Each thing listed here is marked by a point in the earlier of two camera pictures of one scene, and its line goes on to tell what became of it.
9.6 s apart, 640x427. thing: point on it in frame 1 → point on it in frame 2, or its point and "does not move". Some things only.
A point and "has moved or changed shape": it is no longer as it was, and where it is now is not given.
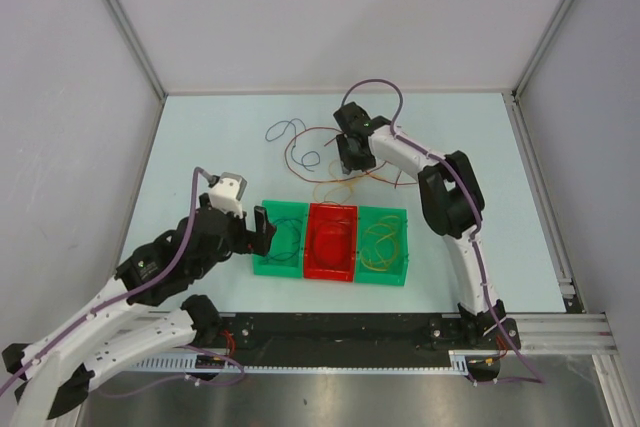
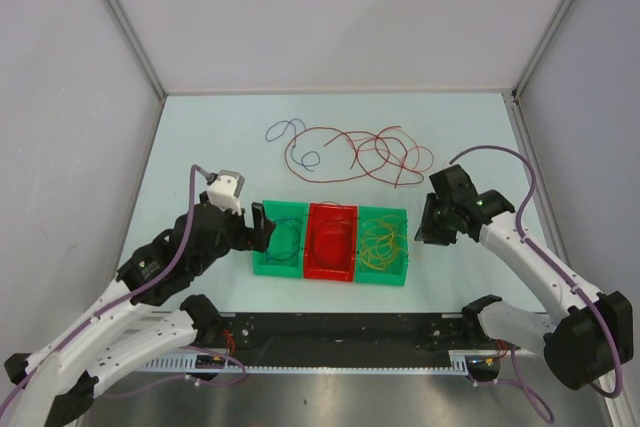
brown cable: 349,238 has moved or changed shape
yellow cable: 340,180 has moved or changed shape
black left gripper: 258,242 does not move
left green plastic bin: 284,257 does not move
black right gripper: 348,163 → 426,231
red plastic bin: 330,242 does not move
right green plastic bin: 383,246 does not move
